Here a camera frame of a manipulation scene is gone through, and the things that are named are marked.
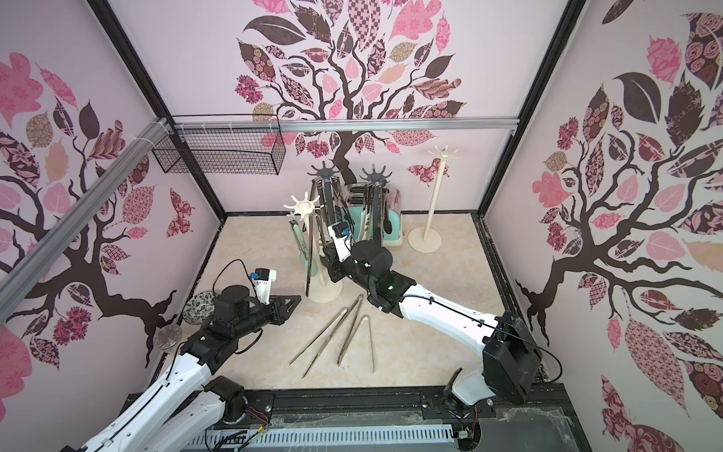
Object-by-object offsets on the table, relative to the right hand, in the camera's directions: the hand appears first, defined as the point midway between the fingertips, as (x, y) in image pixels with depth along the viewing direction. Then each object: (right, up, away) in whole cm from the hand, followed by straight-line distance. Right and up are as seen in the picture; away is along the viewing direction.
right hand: (326, 246), depth 73 cm
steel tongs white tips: (+10, +4, +12) cm, 16 cm away
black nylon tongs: (+17, +7, +13) cm, 22 cm away
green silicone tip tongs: (-7, -2, +2) cm, 7 cm away
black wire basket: (-38, +35, +21) cm, 56 cm away
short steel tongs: (+10, -24, +17) cm, 31 cm away
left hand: (-8, -16, +4) cm, 18 cm away
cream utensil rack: (-5, -16, +23) cm, 28 cm away
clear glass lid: (-41, -23, -2) cm, 48 cm away
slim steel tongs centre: (+6, -26, +14) cm, 30 cm away
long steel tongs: (-4, -29, +14) cm, 33 cm away
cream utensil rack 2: (+34, +1, +37) cm, 50 cm away
